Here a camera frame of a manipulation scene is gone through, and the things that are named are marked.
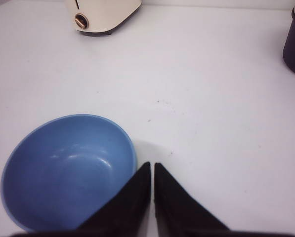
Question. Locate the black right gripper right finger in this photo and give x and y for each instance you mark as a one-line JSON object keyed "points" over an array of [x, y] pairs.
{"points": [[176, 210]]}

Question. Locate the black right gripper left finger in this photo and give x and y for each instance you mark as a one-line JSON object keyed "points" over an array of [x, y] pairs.
{"points": [[125, 211]]}

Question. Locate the blue plastic bowl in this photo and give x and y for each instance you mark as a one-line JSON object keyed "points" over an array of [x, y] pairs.
{"points": [[64, 171]]}

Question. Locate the cream white toaster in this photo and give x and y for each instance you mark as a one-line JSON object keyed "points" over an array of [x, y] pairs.
{"points": [[100, 16]]}

